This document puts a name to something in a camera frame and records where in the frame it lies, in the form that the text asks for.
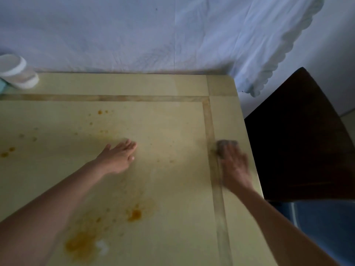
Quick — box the person's left hand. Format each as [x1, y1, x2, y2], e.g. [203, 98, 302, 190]
[94, 139, 138, 175]

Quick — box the person's right hand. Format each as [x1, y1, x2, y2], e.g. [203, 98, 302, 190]
[219, 144, 255, 194]

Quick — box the blue grey rag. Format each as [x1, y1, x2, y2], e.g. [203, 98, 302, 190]
[216, 139, 240, 159]

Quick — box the white lidded jar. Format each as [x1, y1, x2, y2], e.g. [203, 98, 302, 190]
[0, 54, 40, 90]

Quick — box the person's left forearm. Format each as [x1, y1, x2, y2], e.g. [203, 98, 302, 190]
[0, 160, 109, 266]

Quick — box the person's right forearm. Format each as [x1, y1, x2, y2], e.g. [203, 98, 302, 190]
[232, 185, 341, 266]

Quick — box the yellow dining table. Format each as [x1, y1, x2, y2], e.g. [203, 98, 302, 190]
[0, 72, 278, 266]

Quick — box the dark wooden chair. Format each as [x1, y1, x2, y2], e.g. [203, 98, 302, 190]
[243, 67, 355, 203]

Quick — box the small white scrap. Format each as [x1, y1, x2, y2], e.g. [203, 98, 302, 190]
[95, 240, 109, 255]

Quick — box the blue ruffled seat cushion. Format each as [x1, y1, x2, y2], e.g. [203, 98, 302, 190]
[273, 200, 355, 266]

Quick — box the white wall cloth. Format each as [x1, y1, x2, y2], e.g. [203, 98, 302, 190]
[0, 0, 328, 98]

